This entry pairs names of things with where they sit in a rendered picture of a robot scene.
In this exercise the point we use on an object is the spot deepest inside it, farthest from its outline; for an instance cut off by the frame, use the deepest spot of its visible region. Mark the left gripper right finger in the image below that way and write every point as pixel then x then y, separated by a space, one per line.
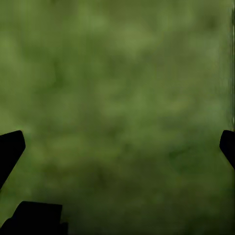
pixel 227 146

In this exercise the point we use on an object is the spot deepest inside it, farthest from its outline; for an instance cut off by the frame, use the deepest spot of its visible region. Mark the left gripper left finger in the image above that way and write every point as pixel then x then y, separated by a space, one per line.
pixel 12 145

